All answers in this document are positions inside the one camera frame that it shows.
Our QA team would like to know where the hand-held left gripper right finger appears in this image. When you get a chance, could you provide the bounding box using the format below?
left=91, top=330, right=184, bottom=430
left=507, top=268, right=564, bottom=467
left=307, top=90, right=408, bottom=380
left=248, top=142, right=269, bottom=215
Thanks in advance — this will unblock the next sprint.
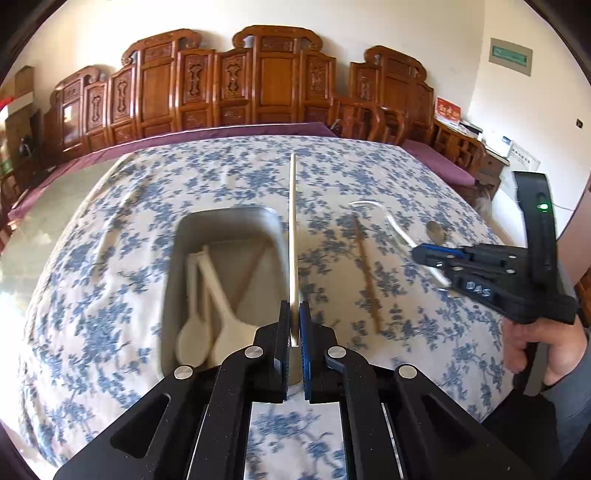
left=298, top=301, right=535, bottom=480

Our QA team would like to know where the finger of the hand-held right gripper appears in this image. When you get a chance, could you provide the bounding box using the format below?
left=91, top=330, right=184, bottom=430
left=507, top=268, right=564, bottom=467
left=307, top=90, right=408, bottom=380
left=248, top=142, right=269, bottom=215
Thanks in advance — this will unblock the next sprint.
left=417, top=256, right=463, bottom=274
left=412, top=244, right=468, bottom=258

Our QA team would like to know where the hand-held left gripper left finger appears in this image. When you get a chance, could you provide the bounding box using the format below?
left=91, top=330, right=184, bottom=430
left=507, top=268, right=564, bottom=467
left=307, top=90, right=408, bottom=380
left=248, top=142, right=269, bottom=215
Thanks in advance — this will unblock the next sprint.
left=53, top=300, right=294, bottom=480

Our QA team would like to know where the clear plastic spoon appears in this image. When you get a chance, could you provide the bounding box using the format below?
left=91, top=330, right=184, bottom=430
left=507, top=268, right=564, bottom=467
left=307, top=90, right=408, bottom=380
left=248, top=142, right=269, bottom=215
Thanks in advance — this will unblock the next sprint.
left=348, top=200, right=452, bottom=291

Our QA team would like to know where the white plastic spoon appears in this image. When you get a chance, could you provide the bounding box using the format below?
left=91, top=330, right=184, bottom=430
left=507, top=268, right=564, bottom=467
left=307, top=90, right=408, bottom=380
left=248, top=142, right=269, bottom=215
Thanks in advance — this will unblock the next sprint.
left=198, top=246, right=258, bottom=368
left=176, top=252, right=213, bottom=368

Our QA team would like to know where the wooden chopstick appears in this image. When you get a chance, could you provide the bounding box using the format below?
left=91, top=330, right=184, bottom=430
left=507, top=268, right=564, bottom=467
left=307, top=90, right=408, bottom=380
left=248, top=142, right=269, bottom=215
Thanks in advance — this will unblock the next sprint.
left=231, top=239, right=274, bottom=311
left=287, top=152, right=301, bottom=348
left=351, top=214, right=382, bottom=332

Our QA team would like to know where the rectangular metal tin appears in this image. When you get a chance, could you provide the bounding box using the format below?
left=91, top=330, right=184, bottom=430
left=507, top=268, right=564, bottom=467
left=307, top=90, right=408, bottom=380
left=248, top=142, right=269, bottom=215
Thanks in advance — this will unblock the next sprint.
left=159, top=206, right=305, bottom=387

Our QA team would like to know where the person's right forearm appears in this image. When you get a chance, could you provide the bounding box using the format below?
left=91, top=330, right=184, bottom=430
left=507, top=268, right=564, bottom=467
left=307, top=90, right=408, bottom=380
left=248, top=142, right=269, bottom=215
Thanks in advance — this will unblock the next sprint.
left=541, top=355, right=591, bottom=462

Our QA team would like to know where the person's right hand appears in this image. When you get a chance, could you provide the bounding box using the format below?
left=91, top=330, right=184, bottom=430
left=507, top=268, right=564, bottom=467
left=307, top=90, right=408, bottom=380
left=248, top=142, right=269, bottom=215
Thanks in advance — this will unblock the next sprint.
left=502, top=318, right=588, bottom=387

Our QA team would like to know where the purple armchair cushion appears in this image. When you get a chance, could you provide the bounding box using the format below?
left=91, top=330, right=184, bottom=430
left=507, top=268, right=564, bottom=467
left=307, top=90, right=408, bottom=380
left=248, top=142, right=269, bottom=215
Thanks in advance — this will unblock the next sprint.
left=402, top=138, right=477, bottom=184

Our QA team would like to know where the wooden side table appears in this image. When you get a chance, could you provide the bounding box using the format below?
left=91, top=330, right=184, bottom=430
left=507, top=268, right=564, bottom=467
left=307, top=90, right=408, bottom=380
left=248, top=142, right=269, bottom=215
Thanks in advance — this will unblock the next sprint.
left=433, top=117, right=511, bottom=197

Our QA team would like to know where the white electrical panel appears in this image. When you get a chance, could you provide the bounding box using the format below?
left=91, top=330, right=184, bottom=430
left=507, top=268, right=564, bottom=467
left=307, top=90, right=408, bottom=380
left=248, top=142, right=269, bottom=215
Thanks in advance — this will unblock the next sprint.
left=501, top=141, right=541, bottom=195

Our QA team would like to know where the carved wooden armchair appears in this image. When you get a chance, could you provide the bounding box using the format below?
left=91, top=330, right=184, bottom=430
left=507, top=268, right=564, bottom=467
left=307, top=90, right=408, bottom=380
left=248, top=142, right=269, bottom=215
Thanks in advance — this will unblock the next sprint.
left=333, top=45, right=486, bottom=186

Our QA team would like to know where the blue floral tablecloth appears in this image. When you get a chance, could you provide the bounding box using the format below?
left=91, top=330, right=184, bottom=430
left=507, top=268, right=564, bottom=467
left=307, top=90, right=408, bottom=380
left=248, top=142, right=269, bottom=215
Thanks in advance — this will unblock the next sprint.
left=18, top=135, right=517, bottom=480

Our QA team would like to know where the long carved wooden sofa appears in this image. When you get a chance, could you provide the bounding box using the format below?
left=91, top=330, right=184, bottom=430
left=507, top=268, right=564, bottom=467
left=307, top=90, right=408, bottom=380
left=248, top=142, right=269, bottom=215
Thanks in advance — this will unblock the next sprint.
left=43, top=25, right=345, bottom=163

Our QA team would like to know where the dark wooden cabinet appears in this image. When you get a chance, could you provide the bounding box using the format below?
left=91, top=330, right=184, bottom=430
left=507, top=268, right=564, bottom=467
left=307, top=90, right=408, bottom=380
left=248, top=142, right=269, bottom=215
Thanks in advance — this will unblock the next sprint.
left=4, top=109, right=48, bottom=186

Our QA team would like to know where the white flat box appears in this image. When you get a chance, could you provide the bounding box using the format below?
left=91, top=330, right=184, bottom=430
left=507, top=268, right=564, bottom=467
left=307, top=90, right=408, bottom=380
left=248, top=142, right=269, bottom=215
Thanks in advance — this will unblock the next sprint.
left=0, top=95, right=40, bottom=114

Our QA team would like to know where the brown cardboard box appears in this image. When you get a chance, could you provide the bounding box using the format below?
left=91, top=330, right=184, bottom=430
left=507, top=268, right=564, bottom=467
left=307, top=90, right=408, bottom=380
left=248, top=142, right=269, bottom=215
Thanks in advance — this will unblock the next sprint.
left=14, top=66, right=36, bottom=98

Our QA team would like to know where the green wall sign box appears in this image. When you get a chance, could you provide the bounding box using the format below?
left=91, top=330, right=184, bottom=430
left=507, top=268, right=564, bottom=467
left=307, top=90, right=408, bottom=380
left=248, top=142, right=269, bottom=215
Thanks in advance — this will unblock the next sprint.
left=489, top=38, right=533, bottom=77

